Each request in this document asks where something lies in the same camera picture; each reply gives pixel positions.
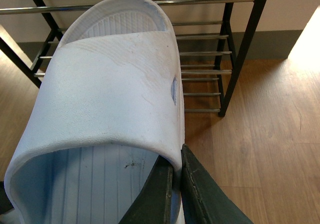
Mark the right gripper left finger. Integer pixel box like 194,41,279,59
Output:
120,156,173,223

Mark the white slipper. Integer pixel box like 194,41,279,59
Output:
4,0,185,223

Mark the black metal shoe rack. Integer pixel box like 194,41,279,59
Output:
0,0,267,117

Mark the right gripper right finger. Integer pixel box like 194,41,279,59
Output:
180,144,252,223

